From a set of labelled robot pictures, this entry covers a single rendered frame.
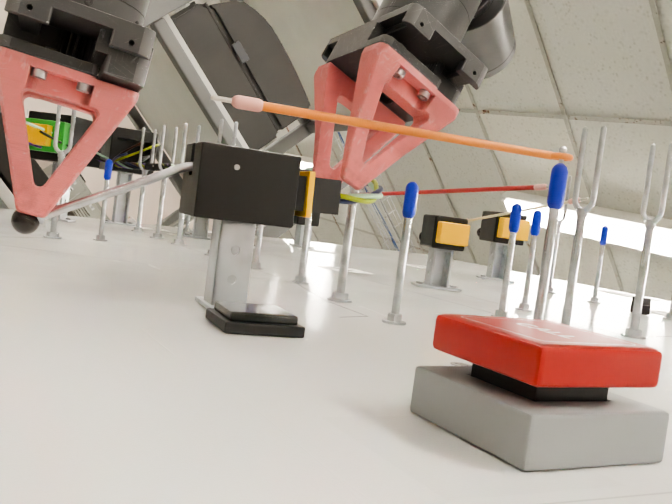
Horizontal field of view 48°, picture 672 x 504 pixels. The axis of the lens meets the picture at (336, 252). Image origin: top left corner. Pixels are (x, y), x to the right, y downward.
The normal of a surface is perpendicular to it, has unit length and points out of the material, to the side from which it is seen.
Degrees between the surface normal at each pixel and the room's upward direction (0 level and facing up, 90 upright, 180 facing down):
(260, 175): 94
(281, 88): 90
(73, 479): 49
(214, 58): 90
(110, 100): 111
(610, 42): 179
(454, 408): 139
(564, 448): 90
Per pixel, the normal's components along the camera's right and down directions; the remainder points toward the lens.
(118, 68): 0.36, 0.09
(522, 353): -0.88, -0.09
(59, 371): 0.13, -0.99
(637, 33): -0.74, 0.59
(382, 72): 0.31, 0.33
